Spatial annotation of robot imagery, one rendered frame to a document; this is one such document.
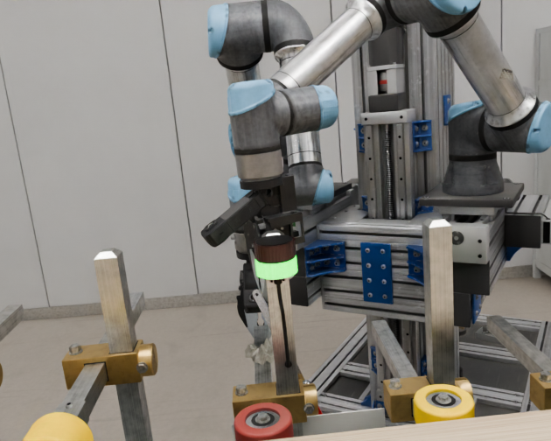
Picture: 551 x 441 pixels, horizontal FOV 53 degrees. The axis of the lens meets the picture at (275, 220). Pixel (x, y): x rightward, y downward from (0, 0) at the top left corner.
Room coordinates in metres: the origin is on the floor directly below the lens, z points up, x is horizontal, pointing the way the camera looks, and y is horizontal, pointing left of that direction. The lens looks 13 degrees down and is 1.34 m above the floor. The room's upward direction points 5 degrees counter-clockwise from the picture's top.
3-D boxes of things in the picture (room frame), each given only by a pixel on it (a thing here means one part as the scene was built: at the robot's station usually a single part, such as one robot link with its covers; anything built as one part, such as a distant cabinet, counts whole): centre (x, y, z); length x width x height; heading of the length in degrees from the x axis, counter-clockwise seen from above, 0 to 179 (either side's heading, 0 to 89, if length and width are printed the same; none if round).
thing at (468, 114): (1.39, -0.52, 1.21); 0.13 x 0.12 x 0.14; 33
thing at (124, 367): (0.80, 0.28, 0.95); 0.14 x 0.06 x 0.05; 91
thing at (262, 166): (0.89, 0.02, 1.22); 0.08 x 0.08 x 0.05
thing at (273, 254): (0.75, 0.00, 1.12); 0.06 x 0.06 x 0.02
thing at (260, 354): (0.94, 0.05, 0.87); 0.09 x 0.07 x 0.02; 1
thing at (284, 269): (0.75, 0.00, 1.10); 0.06 x 0.06 x 0.02
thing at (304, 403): (0.80, 0.03, 0.85); 0.14 x 0.06 x 0.05; 91
